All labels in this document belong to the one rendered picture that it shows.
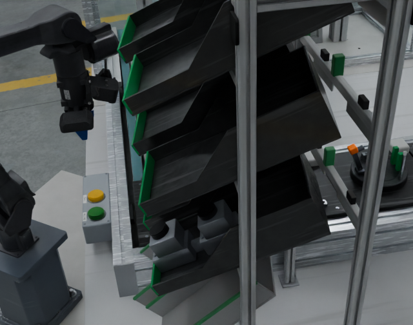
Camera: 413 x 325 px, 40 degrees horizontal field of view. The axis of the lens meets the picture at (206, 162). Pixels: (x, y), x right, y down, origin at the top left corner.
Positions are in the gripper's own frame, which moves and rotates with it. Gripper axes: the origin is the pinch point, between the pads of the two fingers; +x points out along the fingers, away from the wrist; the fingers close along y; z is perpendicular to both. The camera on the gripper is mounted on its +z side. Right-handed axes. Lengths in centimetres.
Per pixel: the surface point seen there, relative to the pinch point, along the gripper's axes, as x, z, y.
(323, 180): 29, 56, 6
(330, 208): 29, 54, -5
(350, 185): 29, 62, 3
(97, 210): 28.2, -1.2, 6.7
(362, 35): 40, 111, 114
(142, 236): 28.4, 8.8, -4.7
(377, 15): -34, 42, -41
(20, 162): 126, -60, 182
